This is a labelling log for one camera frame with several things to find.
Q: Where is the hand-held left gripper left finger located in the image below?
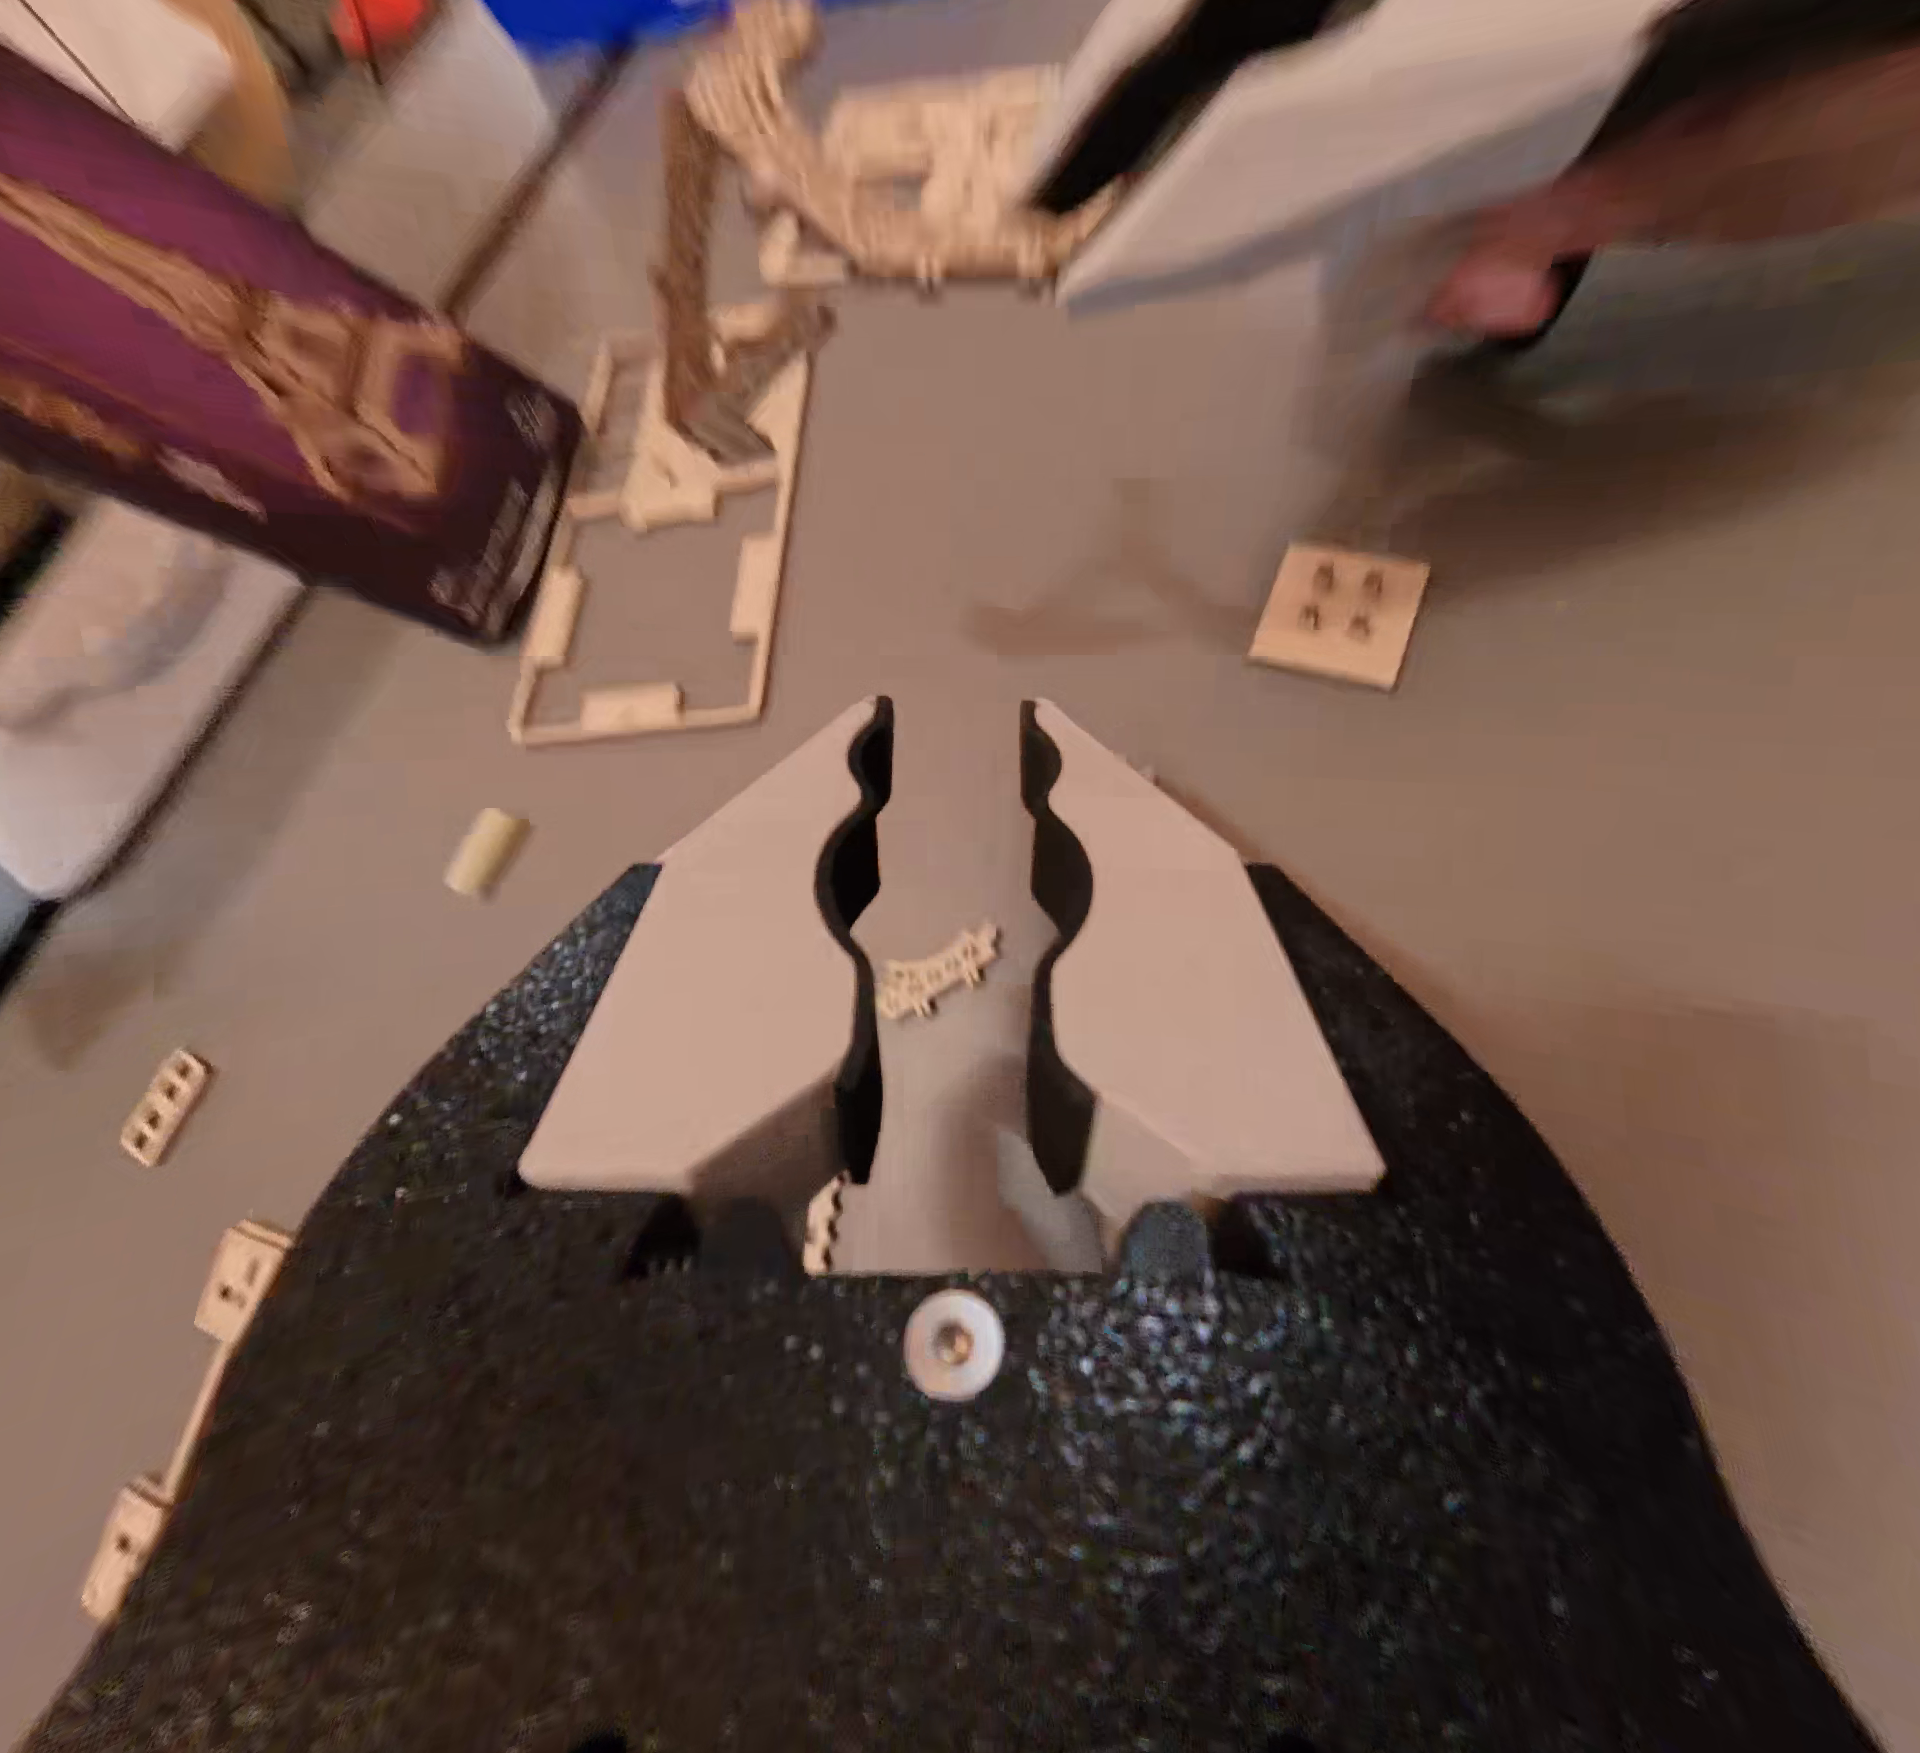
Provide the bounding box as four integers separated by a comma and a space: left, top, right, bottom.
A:
515, 695, 899, 1274

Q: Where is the purple puzzle box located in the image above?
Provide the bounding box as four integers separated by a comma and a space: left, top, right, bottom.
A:
0, 42, 591, 647

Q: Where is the grey desk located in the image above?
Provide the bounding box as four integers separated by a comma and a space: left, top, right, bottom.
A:
0, 0, 1920, 1753

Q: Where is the person's right hand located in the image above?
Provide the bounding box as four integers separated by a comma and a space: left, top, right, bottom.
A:
1426, 71, 1920, 336

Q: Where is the tan wooden board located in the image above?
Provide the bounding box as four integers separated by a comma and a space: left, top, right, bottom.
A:
0, 0, 297, 208

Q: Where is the narrow wooden parts sheet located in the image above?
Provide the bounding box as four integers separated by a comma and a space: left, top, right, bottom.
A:
754, 64, 1123, 296

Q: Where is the cream foam block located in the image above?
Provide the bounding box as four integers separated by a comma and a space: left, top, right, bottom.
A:
442, 805, 531, 903

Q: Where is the square wooden plate with holes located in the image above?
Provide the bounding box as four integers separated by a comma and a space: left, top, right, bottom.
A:
1248, 543, 1432, 694

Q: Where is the small wooden lattice arch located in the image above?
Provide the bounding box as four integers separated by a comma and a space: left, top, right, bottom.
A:
874, 920, 1005, 1025

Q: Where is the small wooden strip with holes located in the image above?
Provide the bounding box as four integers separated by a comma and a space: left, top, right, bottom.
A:
117, 1045, 216, 1170

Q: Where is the thin wooden lattice panel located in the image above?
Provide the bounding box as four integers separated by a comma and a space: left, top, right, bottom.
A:
652, 94, 782, 461

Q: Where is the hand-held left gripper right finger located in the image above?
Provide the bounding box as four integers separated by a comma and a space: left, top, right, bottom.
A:
1020, 698, 1386, 1274

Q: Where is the curved wooden lattice leg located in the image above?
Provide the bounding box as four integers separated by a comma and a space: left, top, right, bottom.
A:
682, 0, 835, 225

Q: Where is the wide wooden parts sheet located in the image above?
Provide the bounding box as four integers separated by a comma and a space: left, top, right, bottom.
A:
505, 298, 825, 750

